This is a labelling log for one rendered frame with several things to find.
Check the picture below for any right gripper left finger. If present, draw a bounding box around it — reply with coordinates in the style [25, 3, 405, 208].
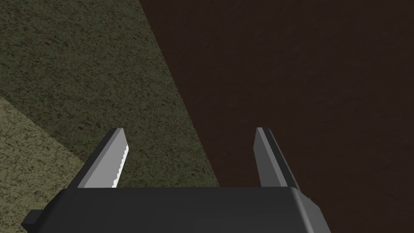
[76, 127, 129, 189]

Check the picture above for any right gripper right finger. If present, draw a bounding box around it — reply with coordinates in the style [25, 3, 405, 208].
[253, 127, 300, 189]

